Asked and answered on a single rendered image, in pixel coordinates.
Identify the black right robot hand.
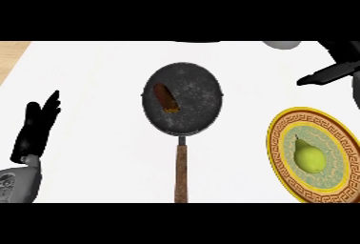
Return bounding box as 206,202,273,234
295,41,360,110

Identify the yellow ornate patterned plate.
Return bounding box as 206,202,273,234
265,106,360,204

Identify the green pear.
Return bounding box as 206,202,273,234
292,134,327,174

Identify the grey rounded object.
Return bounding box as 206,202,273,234
261,41,302,51

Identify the brown sweet potato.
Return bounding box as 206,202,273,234
153,83,181,114

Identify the dark grey pan wooden handle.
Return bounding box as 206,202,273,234
140,61,225,204

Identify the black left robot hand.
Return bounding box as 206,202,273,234
10,90,63,165

